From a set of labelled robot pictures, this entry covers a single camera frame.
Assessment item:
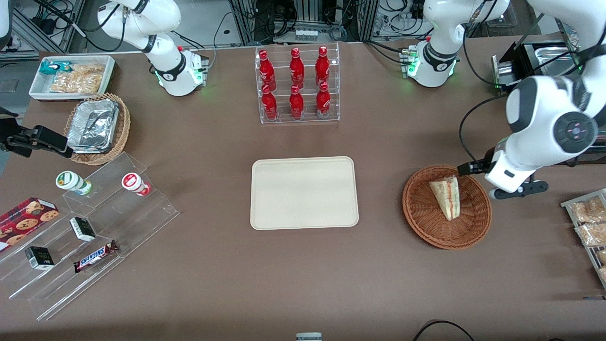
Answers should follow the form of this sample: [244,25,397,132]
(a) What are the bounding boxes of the beige plastic serving tray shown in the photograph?
[250,156,359,231]

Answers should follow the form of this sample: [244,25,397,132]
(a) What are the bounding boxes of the brown round wicker basket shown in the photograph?
[402,164,492,250]

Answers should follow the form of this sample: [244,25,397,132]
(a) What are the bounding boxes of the Snickers chocolate bar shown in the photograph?
[73,240,119,273]

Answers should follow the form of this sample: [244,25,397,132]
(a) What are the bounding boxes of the stack of foil trays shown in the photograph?
[67,99,120,154]

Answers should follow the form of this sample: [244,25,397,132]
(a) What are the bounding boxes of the light oval wicker basket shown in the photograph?
[63,93,131,166]

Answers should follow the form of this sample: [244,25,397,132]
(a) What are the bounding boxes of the clear acrylic bottle rack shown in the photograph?
[255,43,340,125]

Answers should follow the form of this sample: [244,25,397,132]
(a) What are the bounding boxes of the green lid drink cup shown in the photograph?
[55,170,93,196]

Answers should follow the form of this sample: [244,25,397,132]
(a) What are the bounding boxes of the white rectangular plastic bin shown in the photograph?
[28,55,116,101]

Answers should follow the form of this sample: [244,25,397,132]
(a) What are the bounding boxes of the steel food pan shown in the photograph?
[532,45,580,74]

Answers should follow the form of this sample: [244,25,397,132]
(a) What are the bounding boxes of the small black box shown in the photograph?
[25,246,55,271]
[69,216,97,242]

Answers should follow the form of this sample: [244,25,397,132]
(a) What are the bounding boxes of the teal snack packet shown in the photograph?
[39,61,74,76]

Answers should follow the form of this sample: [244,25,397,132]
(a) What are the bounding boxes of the black floor cable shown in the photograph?
[412,320,475,341]

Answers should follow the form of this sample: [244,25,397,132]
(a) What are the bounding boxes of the clear acrylic stepped stand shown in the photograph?
[0,152,181,322]

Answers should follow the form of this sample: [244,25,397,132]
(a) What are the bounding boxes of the clear bag of crackers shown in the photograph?
[49,63,106,94]

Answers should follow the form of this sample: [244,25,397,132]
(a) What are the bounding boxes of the triangle sandwich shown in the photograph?
[429,175,461,222]

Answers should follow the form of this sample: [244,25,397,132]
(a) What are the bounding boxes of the red chocolate cookie box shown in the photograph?
[0,197,60,252]

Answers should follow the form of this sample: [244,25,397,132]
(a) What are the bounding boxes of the black hot food case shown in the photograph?
[491,40,586,91]

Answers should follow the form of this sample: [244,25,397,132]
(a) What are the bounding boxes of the red lid drink cup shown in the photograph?
[121,172,152,197]

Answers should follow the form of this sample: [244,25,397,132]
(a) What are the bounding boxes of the red cola bottle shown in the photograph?
[289,47,305,90]
[261,84,278,120]
[258,50,277,91]
[316,81,331,118]
[289,84,304,119]
[316,46,330,88]

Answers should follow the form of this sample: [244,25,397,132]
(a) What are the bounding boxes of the grey wire snack tray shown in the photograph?
[561,188,606,290]

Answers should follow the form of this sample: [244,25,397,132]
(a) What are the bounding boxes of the aluminium frame rack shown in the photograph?
[227,0,380,46]

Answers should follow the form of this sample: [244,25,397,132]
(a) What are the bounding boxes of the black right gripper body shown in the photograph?
[0,108,38,158]

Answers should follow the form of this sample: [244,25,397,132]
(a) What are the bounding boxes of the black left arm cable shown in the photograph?
[457,95,509,177]

